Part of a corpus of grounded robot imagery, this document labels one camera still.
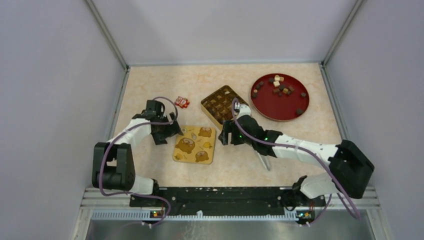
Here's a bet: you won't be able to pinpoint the red round plate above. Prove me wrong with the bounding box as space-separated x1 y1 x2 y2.
250 73 310 122

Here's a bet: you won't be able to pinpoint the purple cable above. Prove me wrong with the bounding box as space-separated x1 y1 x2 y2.
98 96 179 198
230 97 362 220

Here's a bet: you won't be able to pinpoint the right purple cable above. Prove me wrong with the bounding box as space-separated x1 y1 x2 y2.
230 97 362 220

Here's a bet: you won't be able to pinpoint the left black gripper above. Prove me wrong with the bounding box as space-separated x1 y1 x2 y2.
152 112 183 145

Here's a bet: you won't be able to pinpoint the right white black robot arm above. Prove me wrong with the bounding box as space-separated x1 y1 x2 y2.
218 104 375 206

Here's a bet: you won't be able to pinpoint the silver metal tongs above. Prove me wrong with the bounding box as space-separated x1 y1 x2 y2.
258 153 271 171

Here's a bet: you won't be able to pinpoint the yellow bear tin lid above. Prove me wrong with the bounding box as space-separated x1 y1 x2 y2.
172 125 217 165

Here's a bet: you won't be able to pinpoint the gold chocolate tin box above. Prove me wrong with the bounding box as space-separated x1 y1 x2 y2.
200 85 248 131

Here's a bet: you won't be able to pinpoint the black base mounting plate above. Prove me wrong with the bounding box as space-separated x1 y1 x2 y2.
129 186 326 217

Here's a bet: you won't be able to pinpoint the grey aluminium rail frame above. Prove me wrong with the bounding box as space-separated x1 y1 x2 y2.
72 187 394 240

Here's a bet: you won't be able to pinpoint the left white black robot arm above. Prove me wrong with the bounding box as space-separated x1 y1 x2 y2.
91 97 182 207

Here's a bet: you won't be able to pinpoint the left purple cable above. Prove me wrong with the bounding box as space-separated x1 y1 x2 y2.
98 96 179 198

